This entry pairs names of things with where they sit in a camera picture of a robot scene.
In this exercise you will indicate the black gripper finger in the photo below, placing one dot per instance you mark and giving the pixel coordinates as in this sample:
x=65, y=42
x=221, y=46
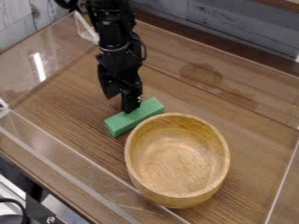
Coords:
x=132, y=99
x=110, y=87

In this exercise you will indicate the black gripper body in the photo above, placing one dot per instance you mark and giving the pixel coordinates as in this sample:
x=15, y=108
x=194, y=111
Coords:
x=122, y=59

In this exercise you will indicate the green rectangular block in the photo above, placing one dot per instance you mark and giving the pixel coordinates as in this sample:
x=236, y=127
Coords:
x=122, y=122

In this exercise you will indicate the brown wooden bowl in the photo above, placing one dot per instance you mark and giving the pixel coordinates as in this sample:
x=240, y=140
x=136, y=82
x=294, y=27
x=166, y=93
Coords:
x=177, y=159

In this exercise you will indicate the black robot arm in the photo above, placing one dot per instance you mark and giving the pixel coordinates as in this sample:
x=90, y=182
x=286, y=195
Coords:
x=113, y=19

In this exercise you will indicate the clear acrylic tray walls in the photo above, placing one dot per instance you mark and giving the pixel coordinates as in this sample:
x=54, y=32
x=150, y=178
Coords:
x=241, y=89

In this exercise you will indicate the clear acrylic corner bracket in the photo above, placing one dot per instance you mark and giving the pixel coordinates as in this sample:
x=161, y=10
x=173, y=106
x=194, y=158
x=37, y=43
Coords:
x=86, y=31

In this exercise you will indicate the black metal table bracket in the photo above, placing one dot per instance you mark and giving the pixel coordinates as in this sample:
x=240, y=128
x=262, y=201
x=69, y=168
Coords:
x=39, y=214

